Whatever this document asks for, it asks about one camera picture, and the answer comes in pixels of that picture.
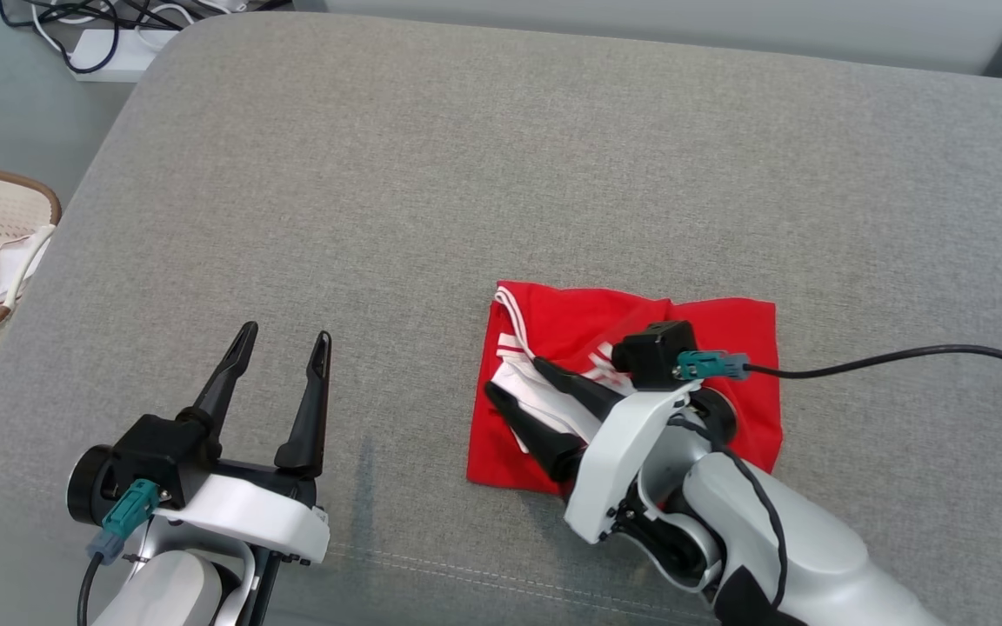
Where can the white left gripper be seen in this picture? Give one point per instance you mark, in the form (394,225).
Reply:
(249,517)

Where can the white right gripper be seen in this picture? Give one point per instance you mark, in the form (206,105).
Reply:
(618,461)

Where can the red numbered jersey shirt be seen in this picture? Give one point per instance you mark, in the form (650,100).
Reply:
(571,322)

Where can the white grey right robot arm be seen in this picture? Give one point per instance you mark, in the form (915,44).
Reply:
(797,539)

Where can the grey fabric sofa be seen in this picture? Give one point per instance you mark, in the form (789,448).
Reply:
(466,174)

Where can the white power strip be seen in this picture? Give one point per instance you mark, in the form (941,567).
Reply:
(123,54)

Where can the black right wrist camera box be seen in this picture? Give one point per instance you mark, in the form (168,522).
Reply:
(657,352)

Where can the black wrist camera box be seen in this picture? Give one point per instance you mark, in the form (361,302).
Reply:
(157,452)
(657,352)

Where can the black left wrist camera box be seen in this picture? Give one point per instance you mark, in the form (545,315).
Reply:
(157,452)

